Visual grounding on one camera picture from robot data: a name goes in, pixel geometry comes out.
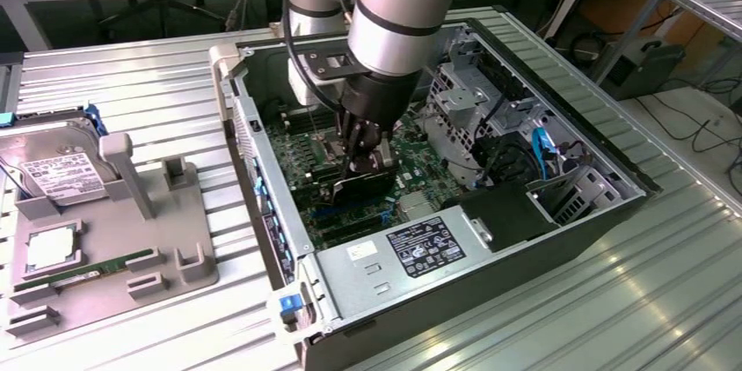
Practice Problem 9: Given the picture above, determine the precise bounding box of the coiled black cable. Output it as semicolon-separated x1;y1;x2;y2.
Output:
569;33;604;64

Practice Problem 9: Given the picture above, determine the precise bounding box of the black box on floor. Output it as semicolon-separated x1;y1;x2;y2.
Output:
609;40;686;101

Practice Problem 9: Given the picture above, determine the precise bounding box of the blue case latch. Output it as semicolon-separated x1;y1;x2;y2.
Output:
277;295;304;316

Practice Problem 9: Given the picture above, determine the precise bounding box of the grey parts rack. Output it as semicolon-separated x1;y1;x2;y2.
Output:
0;133;222;350

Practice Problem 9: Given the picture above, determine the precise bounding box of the grey metal disk bay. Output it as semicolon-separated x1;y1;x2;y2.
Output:
424;61;524;186

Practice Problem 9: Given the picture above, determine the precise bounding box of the black cable on white table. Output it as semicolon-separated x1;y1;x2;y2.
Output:
635;79;742;153

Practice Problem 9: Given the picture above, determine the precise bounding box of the silver CPU chip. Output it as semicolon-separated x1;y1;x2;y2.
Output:
24;229;80;271

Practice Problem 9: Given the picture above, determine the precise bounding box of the green RAM stick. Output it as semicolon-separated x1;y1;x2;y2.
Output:
13;256;132;295

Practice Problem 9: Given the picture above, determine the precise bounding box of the black graphics card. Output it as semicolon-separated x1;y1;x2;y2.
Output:
328;147;401;209

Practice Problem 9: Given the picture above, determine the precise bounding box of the black plastic air shroud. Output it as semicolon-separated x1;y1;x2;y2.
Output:
441;181;560;253

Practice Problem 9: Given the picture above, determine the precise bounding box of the open black PC case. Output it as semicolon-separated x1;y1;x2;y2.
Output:
208;17;663;371

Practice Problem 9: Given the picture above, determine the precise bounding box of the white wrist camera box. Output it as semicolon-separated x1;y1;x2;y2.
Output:
287;47;372;108

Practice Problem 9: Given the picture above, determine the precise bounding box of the metal slat side table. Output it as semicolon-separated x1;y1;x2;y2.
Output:
658;0;742;43

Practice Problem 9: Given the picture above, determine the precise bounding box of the blue disk carrier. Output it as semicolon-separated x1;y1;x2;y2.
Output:
0;101;110;138

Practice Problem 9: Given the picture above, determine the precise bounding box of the grey power supply unit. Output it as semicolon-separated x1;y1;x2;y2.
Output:
313;209;473;322

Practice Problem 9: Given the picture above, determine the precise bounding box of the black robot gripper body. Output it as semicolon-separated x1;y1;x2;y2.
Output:
337;68;421;132

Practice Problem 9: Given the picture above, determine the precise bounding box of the silver chipset heatsink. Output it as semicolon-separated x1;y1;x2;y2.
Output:
397;194;437;221

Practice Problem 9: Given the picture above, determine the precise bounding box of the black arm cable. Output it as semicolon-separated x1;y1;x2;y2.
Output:
280;0;349;116

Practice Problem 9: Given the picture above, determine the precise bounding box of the silver hard disk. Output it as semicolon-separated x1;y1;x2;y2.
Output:
0;120;109;208

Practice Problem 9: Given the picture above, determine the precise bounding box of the blue data wire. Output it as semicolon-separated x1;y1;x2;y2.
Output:
528;126;552;183

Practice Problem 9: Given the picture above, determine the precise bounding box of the CPU socket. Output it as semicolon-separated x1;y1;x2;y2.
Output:
315;131;343;164

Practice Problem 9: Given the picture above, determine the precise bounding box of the green motherboard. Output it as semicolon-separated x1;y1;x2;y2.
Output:
263;99;455;251

